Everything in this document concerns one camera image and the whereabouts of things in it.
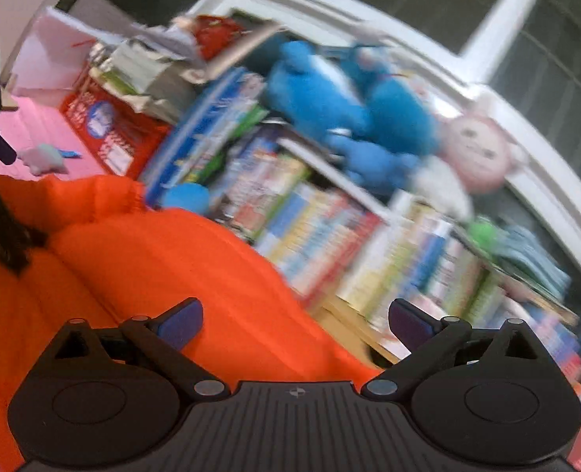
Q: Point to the beige flat box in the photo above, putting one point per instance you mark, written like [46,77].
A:
[244,51]

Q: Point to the blue plush ball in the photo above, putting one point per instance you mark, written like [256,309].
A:
[186,196]

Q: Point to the large white paper sheets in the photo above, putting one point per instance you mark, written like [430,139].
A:
[49,54]

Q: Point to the pink rabbit plush toy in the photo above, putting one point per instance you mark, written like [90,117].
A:
[475,157]

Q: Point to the stack of papers and booklets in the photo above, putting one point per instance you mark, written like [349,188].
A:
[148,78]

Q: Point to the red plastic crate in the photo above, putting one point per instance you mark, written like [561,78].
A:
[118,142]

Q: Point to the row of colourful books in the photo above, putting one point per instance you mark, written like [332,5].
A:
[369,250]

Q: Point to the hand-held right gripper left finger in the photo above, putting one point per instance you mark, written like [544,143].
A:
[182,323]

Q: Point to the stack of teal booklets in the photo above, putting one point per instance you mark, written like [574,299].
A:
[536,260]

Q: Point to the blue wrapper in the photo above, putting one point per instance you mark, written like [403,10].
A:
[70,153]

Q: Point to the blue white-bellied plush toy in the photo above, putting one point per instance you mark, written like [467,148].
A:
[315,98]

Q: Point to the small grey plush toy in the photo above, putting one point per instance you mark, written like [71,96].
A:
[45,160]

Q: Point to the green plush toy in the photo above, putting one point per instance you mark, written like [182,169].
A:
[484,233]

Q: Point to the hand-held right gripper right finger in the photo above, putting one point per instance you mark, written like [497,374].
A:
[408,323]

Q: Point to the blue red-collared plush toy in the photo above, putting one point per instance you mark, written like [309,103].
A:
[398,108]

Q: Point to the orange hooded down jacket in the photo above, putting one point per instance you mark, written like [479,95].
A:
[148,265]

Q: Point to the grey grid board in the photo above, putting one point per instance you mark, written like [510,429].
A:
[99,7]

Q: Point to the wooden drawer organizer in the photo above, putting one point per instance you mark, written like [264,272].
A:
[354,329]

